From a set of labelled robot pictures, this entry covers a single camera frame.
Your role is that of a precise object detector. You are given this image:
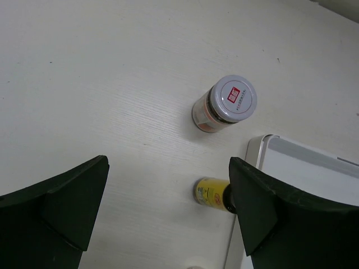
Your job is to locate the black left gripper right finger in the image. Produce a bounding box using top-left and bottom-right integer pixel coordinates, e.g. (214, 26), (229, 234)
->
(229, 157), (358, 268)

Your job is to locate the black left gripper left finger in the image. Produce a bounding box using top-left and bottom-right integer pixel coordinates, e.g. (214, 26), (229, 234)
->
(1, 155), (109, 268)

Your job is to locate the yellow label brown bottle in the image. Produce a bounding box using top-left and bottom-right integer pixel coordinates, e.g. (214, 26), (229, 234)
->
(193, 177), (236, 214)

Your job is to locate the white-lid red label jar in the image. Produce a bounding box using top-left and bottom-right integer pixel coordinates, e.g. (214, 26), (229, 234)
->
(192, 75), (257, 133)

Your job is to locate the clear tiered plastic tray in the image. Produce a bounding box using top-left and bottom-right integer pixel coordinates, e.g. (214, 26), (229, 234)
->
(225, 134), (358, 268)

